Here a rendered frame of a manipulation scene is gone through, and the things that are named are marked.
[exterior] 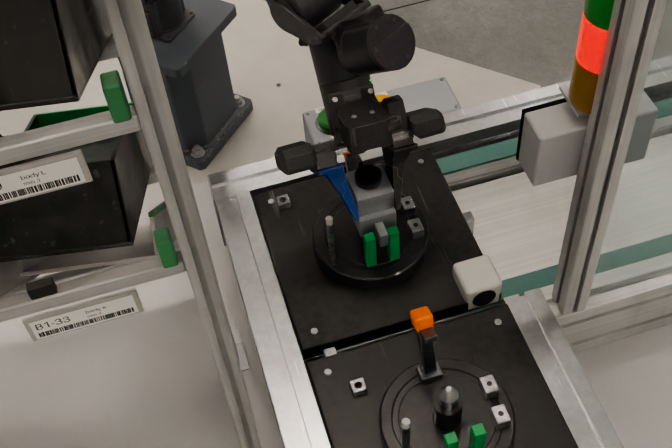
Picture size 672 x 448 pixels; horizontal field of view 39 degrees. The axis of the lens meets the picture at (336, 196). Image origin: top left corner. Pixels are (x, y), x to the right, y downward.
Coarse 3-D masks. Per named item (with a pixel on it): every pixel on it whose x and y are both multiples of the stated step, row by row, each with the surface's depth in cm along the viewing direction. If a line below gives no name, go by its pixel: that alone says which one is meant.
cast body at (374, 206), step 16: (352, 176) 107; (368, 176) 106; (384, 176) 107; (352, 192) 106; (368, 192) 106; (384, 192) 106; (368, 208) 107; (384, 208) 107; (368, 224) 108; (384, 224) 109; (384, 240) 107
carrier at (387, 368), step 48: (480, 336) 107; (336, 384) 104; (384, 384) 103; (432, 384) 101; (480, 384) 100; (528, 384) 102; (336, 432) 100; (384, 432) 98; (432, 432) 98; (480, 432) 92; (528, 432) 99
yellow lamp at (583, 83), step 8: (576, 64) 85; (576, 72) 85; (584, 72) 84; (576, 80) 86; (584, 80) 85; (592, 80) 84; (576, 88) 86; (584, 88) 85; (592, 88) 85; (576, 96) 87; (584, 96) 86; (592, 96) 86; (576, 104) 88; (584, 104) 87; (592, 104) 86; (584, 112) 87
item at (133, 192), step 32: (32, 128) 97; (32, 160) 93; (96, 160) 91; (128, 160) 78; (64, 192) 73; (96, 192) 73; (128, 192) 76; (0, 224) 74; (32, 224) 74; (64, 224) 74; (96, 224) 74; (128, 224) 74; (0, 256) 75; (32, 256) 75
